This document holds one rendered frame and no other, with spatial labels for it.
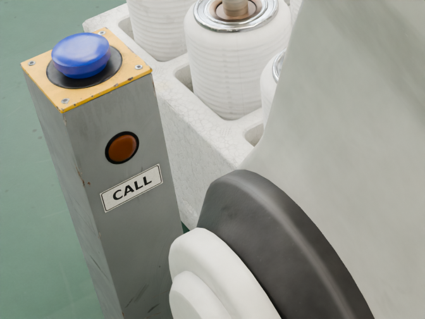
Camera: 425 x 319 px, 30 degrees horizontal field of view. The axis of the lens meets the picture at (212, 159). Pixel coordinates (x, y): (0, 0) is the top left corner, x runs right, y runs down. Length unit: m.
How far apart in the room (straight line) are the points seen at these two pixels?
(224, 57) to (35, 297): 0.32
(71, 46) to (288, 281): 0.29
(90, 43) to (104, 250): 0.16
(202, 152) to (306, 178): 0.41
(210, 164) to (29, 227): 0.28
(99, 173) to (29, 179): 0.40
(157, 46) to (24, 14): 0.50
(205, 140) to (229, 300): 0.38
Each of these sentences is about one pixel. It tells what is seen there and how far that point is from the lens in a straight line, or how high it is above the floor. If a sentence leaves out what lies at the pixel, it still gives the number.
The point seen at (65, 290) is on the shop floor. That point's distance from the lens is 0.84.
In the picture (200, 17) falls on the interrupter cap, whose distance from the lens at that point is 0.70.
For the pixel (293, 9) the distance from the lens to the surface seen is 0.78.
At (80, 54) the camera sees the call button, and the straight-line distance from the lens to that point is 0.54.
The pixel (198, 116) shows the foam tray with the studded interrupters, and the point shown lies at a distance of 0.71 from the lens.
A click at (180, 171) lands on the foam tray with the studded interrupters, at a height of 0.09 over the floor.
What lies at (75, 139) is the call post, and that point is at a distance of 0.54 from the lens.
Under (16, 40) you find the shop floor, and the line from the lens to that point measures 1.22.
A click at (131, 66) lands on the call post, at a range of 0.55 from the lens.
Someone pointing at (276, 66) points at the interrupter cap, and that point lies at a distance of 0.63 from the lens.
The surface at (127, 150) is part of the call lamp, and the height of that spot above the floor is 0.26.
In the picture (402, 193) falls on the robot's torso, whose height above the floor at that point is 0.45.
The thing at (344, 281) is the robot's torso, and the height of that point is 0.38.
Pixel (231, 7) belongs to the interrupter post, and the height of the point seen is 0.26.
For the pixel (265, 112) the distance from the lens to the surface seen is 0.63.
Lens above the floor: 0.63
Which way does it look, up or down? 42 degrees down
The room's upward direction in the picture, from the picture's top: 8 degrees counter-clockwise
